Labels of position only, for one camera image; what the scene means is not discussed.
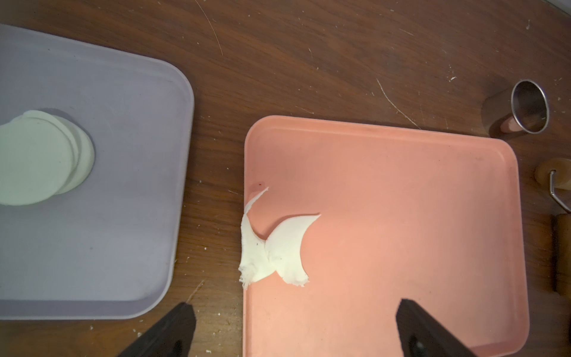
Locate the dough trimming scrap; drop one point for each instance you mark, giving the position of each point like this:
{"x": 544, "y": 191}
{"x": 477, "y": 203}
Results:
{"x": 279, "y": 253}

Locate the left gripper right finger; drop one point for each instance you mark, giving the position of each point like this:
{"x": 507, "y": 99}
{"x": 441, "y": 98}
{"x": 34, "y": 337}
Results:
{"x": 421, "y": 334}

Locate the wooden rolling pin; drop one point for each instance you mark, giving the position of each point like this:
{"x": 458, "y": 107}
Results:
{"x": 554, "y": 175}

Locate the large dough ball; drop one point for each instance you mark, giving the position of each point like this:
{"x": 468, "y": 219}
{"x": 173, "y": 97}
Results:
{"x": 42, "y": 155}

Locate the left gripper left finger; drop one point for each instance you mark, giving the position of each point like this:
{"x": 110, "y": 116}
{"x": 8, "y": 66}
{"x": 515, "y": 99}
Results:
{"x": 170, "y": 336}

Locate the pink silicone mat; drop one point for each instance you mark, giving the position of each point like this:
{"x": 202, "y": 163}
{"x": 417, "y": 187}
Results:
{"x": 401, "y": 213}

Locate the purple silicone mat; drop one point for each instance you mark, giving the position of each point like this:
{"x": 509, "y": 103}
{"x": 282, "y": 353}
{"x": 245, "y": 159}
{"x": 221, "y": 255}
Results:
{"x": 105, "y": 250}

